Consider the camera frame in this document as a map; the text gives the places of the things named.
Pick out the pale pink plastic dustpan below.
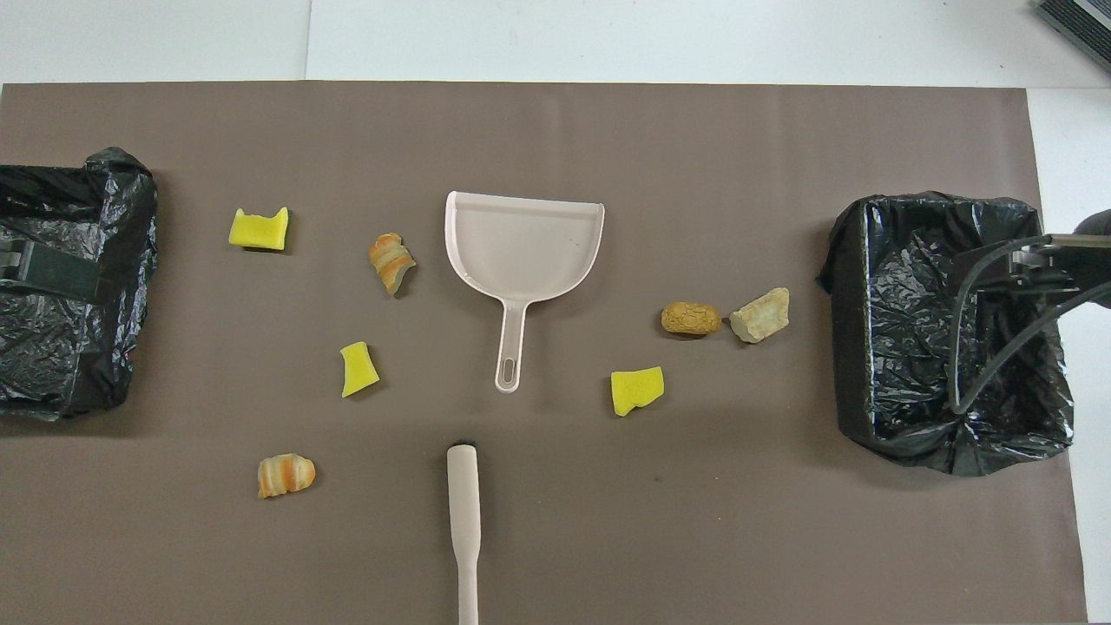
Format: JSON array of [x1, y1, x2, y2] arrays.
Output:
[[444, 191, 606, 394]]

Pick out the brown bread roll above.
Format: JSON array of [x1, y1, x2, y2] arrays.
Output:
[[661, 301, 722, 337]]

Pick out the striped croissant piece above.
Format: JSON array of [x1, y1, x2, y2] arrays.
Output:
[[368, 233, 417, 298], [257, 453, 317, 500]]

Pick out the beige hand brush black bristles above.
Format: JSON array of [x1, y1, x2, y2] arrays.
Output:
[[446, 442, 481, 625]]

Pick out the pale beige bread chunk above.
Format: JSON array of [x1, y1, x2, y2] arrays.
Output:
[[728, 287, 792, 345]]

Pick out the small yellow sponge piece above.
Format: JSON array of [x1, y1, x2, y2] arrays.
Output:
[[339, 341, 381, 399]]

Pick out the notched yellow sponge piece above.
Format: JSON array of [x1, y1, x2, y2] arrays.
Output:
[[228, 207, 290, 253]]

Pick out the black bag lined bin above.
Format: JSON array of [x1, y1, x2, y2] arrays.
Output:
[[817, 192, 1075, 477], [0, 147, 160, 421]]

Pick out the brown paper table mat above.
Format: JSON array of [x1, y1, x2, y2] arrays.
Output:
[[0, 82, 1088, 625]]

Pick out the dark grey vented device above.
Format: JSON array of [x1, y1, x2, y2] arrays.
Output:
[[1033, 0, 1111, 75]]

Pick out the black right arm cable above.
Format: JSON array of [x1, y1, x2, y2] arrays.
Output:
[[950, 234, 1111, 416]]

